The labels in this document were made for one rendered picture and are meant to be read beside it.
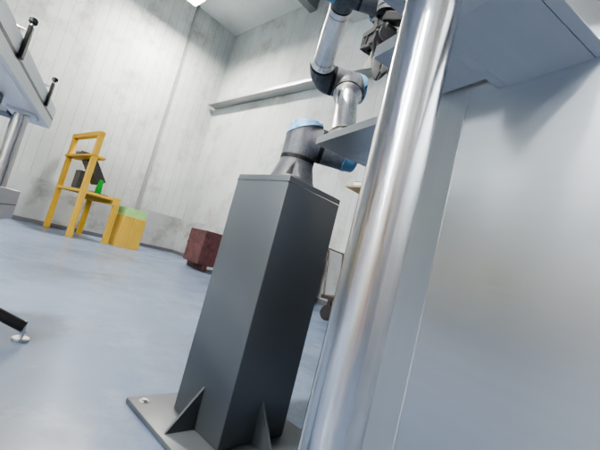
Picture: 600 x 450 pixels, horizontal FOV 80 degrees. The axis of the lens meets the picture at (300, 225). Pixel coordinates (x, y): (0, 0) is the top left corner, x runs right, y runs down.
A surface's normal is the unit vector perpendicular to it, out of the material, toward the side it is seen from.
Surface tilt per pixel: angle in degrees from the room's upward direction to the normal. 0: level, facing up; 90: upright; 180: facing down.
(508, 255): 90
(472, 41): 180
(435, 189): 90
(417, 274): 90
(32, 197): 90
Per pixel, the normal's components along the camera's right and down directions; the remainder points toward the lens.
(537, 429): -0.84, -0.27
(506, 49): -0.25, 0.96
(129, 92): 0.71, 0.11
